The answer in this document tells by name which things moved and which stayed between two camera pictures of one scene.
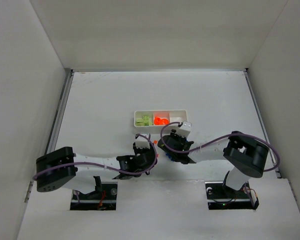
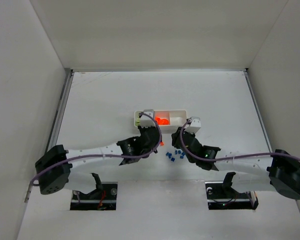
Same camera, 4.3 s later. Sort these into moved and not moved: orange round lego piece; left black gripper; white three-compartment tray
Moved: left black gripper
Not moved: orange round lego piece; white three-compartment tray
